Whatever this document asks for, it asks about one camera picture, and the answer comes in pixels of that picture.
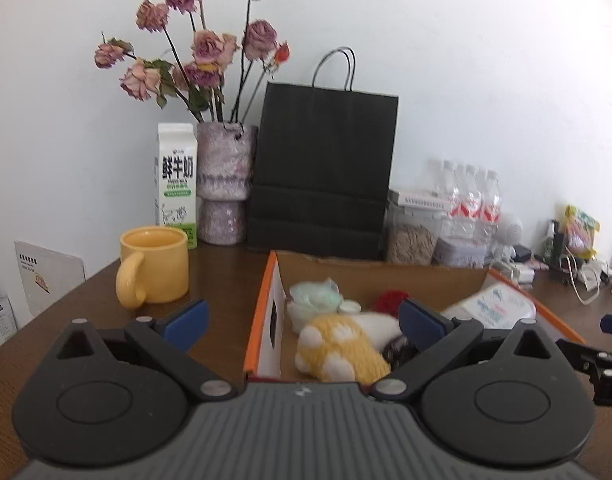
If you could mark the black upright charging device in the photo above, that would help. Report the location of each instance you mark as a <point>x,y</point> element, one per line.
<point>556,250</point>

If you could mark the red artificial rose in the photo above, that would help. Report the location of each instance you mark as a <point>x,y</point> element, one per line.
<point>388,302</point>

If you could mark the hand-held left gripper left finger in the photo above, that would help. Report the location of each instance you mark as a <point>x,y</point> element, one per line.
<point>188,319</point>

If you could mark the black power adapter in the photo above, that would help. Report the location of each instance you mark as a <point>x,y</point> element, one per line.
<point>523,253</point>

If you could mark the small white plastic cup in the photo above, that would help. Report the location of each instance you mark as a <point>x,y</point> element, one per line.
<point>350,308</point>

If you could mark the flat white box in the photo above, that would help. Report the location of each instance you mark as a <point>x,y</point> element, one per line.
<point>418,199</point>

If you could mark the yellow and pink snack packet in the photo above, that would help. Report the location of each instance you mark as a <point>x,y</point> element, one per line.
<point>580,232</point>

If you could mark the dried pink roses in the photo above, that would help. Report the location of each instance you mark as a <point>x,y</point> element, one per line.
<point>208,47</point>

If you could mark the white round robot toy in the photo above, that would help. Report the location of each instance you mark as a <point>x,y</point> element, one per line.
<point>508,230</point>

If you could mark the yellow mug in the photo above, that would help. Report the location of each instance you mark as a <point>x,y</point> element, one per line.
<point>158,270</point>

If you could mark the white carton yellow sticker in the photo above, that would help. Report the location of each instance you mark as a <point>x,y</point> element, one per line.
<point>48,275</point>

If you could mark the yellow and white plush toy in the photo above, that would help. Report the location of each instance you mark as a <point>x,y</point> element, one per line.
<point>336,350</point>

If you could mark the white charger adapter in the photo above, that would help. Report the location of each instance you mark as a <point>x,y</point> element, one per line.
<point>523,272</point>

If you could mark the black paper bag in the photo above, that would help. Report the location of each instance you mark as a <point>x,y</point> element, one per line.
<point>326,170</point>

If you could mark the red cardboard box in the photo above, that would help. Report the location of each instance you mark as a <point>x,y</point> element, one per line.
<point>366,271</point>

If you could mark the clear container of seeds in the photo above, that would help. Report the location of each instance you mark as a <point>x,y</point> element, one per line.
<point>410,240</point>

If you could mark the white milk carton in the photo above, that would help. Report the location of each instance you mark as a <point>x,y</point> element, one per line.
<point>177,185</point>

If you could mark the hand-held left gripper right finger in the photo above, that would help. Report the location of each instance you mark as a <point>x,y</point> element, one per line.
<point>420,321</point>

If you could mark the speckled purple vase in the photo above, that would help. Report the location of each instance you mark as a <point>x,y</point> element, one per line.
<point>223,180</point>

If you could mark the illustrated white tin box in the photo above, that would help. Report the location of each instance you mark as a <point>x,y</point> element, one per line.
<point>460,252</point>

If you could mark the white wipes container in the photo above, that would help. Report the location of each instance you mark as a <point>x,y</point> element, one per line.
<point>490,307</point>

